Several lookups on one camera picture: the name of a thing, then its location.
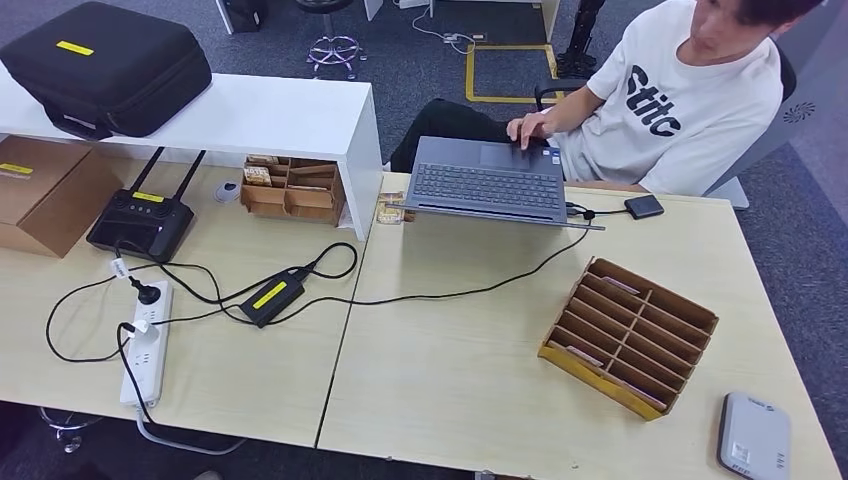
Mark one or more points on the white desk shelf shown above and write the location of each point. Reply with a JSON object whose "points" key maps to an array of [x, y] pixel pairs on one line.
{"points": [[255, 116]]}

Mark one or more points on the black stand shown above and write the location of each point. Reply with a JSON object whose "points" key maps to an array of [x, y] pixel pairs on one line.
{"points": [[582, 36]]}

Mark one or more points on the black router with antennas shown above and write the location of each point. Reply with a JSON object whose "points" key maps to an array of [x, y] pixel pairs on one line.
{"points": [[139, 222]]}

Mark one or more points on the grey laptop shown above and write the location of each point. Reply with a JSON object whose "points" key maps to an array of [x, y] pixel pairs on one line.
{"points": [[487, 185]]}

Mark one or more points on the black computer tower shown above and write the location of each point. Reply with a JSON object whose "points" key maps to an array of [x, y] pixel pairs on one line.
{"points": [[245, 16]]}

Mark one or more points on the small cardboard organizer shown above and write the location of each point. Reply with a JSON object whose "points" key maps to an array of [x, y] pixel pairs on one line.
{"points": [[295, 202]]}

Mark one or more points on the brown hotel card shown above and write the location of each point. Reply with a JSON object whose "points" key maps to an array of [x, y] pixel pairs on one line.
{"points": [[257, 176], [262, 160]]}

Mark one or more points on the white power strip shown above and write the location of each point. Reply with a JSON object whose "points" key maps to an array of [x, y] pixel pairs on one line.
{"points": [[146, 371]]}

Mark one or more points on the chrome stool base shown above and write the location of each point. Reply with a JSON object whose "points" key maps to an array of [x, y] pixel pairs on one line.
{"points": [[66, 430]]}

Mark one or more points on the small black card reader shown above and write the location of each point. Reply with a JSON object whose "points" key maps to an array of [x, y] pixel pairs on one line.
{"points": [[644, 206]]}

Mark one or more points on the grey card reader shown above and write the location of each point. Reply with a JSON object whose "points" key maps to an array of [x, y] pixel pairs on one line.
{"points": [[754, 437]]}

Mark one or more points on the black carrying case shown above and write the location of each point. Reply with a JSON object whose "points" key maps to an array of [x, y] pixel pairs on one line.
{"points": [[99, 73]]}

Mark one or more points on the slotted cardboard card holder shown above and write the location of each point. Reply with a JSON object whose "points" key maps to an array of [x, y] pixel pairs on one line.
{"points": [[623, 338]]}

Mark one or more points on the person's left forearm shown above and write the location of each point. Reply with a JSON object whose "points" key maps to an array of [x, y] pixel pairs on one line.
{"points": [[606, 187]]}

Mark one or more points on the floor power strip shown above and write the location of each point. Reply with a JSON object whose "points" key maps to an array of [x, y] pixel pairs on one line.
{"points": [[466, 37]]}

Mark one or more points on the pink card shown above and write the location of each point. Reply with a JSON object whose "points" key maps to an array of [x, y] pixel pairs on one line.
{"points": [[646, 397], [621, 286], [584, 356]]}

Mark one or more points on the brown cardboard box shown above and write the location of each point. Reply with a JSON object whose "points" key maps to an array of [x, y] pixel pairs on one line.
{"points": [[46, 192]]}

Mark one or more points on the person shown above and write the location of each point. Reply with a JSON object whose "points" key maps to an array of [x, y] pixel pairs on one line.
{"points": [[696, 119]]}

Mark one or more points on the black power adapter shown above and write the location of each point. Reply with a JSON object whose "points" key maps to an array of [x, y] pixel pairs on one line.
{"points": [[272, 297]]}

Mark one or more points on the stool with chrome base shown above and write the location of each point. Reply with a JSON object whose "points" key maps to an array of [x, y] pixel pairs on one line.
{"points": [[333, 50]]}

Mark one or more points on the person's right forearm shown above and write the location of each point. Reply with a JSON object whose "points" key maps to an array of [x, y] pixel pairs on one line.
{"points": [[570, 112]]}

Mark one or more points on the person's right hand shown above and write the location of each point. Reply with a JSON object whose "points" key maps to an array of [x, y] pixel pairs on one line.
{"points": [[530, 126]]}

